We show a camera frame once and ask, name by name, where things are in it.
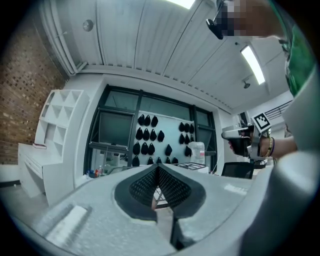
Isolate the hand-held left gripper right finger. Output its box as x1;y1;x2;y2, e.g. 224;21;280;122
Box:
158;163;274;256

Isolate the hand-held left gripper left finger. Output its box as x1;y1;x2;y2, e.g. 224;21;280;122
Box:
44;163;179;256

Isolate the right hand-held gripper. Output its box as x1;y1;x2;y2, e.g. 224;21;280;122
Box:
221;112;272;163

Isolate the person's right forearm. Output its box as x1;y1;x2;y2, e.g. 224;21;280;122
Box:
259;136;300;159

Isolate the black mesh office chair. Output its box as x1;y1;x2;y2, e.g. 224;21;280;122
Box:
221;161;255;180

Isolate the large clear water jug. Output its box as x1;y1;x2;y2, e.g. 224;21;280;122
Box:
187;141;206;166

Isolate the white shelf cabinet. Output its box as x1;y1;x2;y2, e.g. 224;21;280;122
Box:
17;88;91;207

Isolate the rectangular ceiling light panel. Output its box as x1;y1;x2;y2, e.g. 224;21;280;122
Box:
239;44;266;86
172;0;197;10

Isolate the group of black pouches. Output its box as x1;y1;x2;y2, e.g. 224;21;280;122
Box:
131;114;195;167

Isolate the person's green purple jersey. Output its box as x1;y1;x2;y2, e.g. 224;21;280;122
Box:
281;0;316;98

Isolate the round smoke detector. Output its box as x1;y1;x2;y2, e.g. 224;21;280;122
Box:
82;19;95;32

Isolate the yellow beaded bracelet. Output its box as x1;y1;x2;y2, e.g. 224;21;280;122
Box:
267;136;276;158

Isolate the pale wall board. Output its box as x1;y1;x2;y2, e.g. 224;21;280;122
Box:
134;109;196;167

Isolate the black window frame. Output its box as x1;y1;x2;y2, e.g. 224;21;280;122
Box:
83;84;218;176

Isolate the black head camera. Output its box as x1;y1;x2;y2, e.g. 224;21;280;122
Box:
205;17;225;41

